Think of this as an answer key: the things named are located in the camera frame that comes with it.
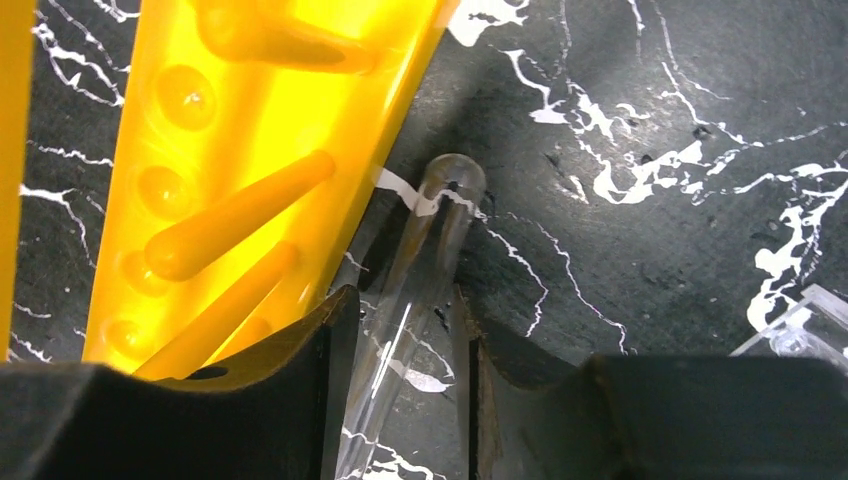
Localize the yellow test tube rack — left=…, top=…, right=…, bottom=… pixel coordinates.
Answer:
left=8, top=1, right=457, bottom=379

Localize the glass test tube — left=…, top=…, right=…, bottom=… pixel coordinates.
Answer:
left=334, top=154, right=486, bottom=479

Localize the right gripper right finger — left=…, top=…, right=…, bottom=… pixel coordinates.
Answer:
left=451, top=295, right=847, bottom=479

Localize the clear acrylic tube rack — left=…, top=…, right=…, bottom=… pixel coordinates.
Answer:
left=730, top=285, right=847, bottom=376

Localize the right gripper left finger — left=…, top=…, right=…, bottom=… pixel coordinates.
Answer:
left=1, top=285, right=360, bottom=479

